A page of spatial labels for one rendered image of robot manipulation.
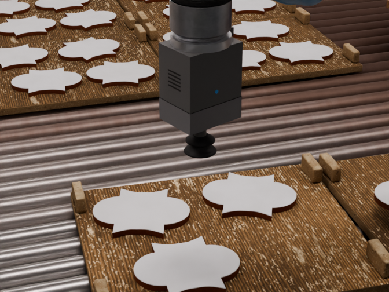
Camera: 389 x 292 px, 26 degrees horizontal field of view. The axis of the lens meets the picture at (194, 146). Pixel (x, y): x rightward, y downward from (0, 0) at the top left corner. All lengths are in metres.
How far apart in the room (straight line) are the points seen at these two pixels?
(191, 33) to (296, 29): 1.10
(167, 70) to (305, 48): 0.93
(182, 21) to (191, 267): 0.36
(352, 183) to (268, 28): 0.73
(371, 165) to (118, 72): 0.61
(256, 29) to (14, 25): 0.59
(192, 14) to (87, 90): 0.78
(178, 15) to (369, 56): 1.04
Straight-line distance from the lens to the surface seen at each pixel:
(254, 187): 1.36
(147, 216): 1.29
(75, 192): 1.33
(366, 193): 1.39
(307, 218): 1.31
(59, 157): 1.54
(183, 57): 1.01
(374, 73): 1.90
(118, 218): 1.29
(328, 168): 1.42
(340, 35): 2.11
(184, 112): 1.03
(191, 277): 1.16
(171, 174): 1.45
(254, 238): 1.26
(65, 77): 1.79
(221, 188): 1.36
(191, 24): 0.99
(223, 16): 1.00
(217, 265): 1.18
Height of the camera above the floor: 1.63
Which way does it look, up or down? 28 degrees down
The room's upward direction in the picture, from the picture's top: straight up
